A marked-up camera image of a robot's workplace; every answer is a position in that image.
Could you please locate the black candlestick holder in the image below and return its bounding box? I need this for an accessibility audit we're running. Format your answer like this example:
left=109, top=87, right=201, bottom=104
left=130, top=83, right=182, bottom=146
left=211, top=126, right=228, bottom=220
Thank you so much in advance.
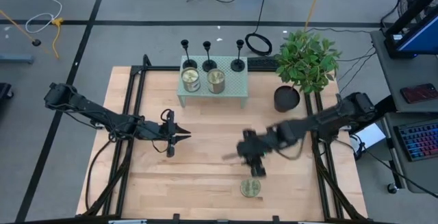
left=201, top=40, right=218, bottom=73
left=229, top=38, right=246, bottom=73
left=180, top=38, right=198, bottom=71

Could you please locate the orange rod black foot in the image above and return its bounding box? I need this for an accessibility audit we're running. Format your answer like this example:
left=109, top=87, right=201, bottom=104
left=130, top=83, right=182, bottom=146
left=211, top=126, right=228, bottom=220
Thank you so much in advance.
left=0, top=9, right=42, bottom=47

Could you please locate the dark smartphone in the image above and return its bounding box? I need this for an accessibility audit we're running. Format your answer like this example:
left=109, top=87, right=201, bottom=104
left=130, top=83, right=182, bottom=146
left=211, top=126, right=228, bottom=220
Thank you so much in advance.
left=399, top=82, right=438, bottom=105

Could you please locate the yellow orange cable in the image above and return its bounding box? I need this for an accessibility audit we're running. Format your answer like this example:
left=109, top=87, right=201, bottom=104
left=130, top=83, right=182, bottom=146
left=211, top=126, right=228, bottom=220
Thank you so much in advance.
left=303, top=0, right=326, bottom=33

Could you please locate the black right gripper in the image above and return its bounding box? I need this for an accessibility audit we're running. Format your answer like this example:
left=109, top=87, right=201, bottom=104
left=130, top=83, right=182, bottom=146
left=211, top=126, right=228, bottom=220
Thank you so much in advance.
left=221, top=129, right=275, bottom=179

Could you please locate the white floor cable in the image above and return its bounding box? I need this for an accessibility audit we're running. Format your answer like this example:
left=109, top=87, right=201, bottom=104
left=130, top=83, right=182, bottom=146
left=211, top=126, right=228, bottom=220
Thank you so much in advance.
left=25, top=0, right=64, bottom=35

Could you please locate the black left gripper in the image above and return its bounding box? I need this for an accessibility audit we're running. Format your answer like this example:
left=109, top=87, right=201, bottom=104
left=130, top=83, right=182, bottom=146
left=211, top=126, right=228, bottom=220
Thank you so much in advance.
left=141, top=110, right=192, bottom=158

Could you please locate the black aluminium table frame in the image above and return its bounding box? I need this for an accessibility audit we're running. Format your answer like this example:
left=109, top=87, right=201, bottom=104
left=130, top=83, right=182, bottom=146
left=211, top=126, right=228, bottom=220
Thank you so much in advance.
left=81, top=53, right=373, bottom=224

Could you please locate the grey floor foot bar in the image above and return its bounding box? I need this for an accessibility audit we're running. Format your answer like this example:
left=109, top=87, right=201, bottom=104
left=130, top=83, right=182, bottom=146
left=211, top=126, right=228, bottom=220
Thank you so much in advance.
left=0, top=53, right=36, bottom=65

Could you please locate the computer monitor blue screen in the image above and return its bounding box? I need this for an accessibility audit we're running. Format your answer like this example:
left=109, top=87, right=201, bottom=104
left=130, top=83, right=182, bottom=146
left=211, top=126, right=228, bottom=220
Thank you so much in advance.
left=383, top=5, right=438, bottom=60

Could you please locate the green perforated metal stand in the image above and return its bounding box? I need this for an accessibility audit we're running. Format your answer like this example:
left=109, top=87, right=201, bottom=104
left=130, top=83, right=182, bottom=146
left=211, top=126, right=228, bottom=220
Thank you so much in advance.
left=176, top=55, right=250, bottom=110

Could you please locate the yellow cable with plug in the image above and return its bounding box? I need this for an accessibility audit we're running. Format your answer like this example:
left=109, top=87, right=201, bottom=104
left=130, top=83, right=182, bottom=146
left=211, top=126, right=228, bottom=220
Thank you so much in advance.
left=51, top=17, right=66, bottom=60

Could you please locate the white box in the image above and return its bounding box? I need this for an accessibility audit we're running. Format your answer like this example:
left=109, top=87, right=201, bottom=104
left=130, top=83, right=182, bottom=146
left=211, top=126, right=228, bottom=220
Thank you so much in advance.
left=352, top=122, right=387, bottom=150

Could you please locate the potted green plant black pot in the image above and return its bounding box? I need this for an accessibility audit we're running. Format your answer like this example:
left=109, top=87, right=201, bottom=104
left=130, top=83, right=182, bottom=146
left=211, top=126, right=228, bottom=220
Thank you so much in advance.
left=272, top=29, right=343, bottom=114

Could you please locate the scented candle tin cake label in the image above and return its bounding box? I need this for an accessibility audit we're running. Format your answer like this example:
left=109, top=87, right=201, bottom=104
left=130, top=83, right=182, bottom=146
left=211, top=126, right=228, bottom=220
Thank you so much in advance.
left=180, top=66, right=202, bottom=93
left=239, top=177, right=262, bottom=199
left=206, top=67, right=227, bottom=95

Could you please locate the grey side desk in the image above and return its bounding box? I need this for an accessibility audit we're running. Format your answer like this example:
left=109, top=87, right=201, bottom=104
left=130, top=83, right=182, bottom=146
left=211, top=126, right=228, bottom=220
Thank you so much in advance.
left=370, top=29, right=438, bottom=114

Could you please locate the coiled black cable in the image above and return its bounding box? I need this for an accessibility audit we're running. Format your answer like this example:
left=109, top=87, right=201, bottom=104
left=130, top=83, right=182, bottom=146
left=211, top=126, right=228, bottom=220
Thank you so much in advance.
left=244, top=0, right=274, bottom=58

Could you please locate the black perforated metal box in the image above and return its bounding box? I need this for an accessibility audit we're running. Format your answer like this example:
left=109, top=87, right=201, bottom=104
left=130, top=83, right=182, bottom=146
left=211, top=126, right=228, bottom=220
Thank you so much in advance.
left=246, top=56, right=279, bottom=73

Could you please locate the backlit rainbow keyboard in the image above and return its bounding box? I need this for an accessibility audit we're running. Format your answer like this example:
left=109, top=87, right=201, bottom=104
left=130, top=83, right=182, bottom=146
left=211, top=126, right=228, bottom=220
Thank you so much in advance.
left=393, top=121, right=438, bottom=163

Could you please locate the grey keyboard desk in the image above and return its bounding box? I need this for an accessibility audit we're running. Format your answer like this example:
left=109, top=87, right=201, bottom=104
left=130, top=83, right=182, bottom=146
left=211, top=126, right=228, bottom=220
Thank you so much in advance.
left=381, top=112, right=438, bottom=195

